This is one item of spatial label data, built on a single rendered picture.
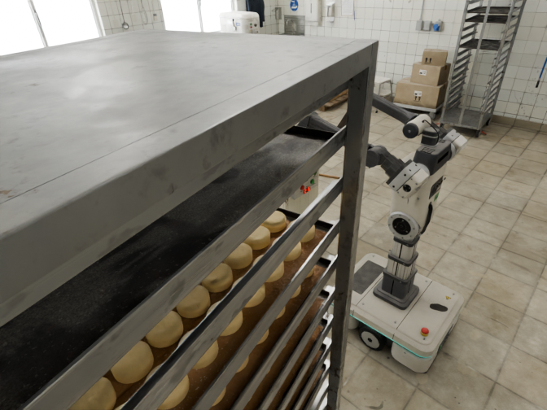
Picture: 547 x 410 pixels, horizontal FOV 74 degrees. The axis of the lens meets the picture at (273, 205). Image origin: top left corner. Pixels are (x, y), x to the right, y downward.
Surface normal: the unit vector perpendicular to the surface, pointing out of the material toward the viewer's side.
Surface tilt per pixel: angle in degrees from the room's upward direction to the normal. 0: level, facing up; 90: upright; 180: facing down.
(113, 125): 0
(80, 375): 90
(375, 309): 0
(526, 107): 90
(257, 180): 0
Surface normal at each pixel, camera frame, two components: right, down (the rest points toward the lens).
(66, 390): 0.85, 0.25
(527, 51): -0.68, 0.43
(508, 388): -0.04, -0.84
